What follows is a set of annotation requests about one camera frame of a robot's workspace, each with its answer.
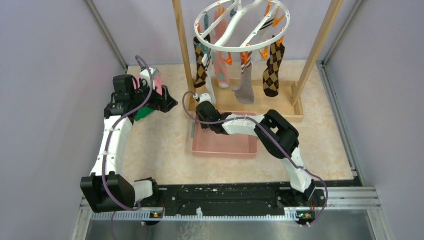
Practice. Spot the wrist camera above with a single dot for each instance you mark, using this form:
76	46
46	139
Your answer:
150	73
204	97

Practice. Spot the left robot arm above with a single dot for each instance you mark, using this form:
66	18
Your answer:
105	189

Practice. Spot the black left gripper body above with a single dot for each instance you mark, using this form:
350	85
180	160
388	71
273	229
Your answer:
152	99

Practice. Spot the white round clip hanger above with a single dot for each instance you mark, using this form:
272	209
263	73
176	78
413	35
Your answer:
244	19

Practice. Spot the green folded cloth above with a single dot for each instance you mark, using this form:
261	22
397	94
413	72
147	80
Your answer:
142	113

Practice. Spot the pink teal sock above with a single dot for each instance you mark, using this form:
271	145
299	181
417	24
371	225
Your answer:
220	66

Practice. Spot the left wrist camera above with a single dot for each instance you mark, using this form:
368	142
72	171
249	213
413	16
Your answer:
150	73

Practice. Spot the brown argyle sock left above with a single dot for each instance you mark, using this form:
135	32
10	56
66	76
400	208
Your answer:
201	57

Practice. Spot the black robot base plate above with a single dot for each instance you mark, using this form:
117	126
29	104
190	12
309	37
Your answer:
235	201

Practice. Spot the wooden hanger rack stand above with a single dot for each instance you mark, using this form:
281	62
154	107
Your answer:
289	99

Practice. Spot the brown argyle sock right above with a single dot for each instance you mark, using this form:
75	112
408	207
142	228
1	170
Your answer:
270	77

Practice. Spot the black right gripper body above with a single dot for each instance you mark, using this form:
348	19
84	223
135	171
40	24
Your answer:
202	119

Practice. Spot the white black striped sock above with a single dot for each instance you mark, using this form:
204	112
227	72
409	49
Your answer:
267	24

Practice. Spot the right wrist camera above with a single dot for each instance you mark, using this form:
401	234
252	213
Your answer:
204	97

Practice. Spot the pink folded cloth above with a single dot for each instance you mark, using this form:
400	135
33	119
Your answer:
158	83

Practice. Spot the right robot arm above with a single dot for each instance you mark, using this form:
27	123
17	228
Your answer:
279	137

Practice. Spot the pink plastic basket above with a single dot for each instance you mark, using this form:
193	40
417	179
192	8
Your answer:
207	144

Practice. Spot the brown argyle sock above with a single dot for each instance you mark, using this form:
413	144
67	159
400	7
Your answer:
201	57
270	77

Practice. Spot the grey sock striped cuff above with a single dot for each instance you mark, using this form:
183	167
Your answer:
244	91

